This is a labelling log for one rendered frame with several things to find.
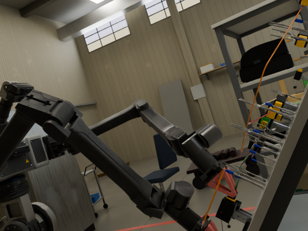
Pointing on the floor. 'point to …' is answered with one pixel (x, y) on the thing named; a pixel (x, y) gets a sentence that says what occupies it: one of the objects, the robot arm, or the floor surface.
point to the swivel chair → (162, 162)
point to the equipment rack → (246, 29)
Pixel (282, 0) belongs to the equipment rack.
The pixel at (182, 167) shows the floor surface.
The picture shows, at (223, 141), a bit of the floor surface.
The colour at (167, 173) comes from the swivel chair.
